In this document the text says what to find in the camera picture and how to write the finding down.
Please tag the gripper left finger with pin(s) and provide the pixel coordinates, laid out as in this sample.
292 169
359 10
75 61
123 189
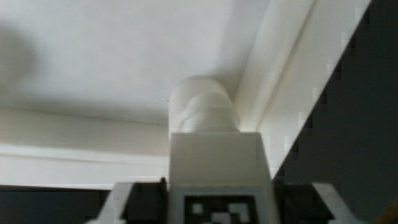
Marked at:
135 204

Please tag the white square tabletop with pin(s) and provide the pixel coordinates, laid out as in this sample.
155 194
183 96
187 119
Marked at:
96 54

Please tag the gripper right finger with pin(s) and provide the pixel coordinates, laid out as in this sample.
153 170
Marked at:
311 204

